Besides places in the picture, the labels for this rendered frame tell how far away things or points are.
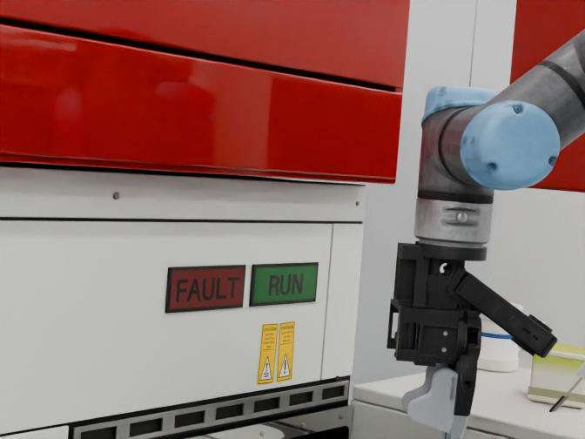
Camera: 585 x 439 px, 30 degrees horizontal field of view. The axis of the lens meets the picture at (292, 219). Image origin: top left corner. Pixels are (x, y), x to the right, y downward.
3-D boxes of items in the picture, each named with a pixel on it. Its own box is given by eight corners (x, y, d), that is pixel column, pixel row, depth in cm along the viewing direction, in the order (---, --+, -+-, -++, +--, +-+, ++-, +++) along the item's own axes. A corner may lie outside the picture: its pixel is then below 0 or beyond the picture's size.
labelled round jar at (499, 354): (460, 366, 159) (465, 300, 158) (484, 361, 164) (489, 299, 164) (502, 374, 154) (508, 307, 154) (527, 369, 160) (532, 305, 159)
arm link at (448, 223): (483, 202, 112) (502, 205, 104) (479, 246, 112) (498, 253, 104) (411, 197, 112) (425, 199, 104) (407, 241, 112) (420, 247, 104)
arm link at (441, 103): (440, 83, 102) (413, 87, 111) (431, 199, 103) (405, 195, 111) (520, 90, 104) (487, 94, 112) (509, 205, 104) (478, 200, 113)
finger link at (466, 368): (445, 408, 110) (452, 321, 109) (462, 408, 110) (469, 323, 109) (454, 418, 105) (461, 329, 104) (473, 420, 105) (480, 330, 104)
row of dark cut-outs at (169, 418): (69, 451, 105) (70, 426, 105) (343, 398, 139) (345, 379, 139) (73, 453, 105) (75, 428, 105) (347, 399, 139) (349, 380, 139)
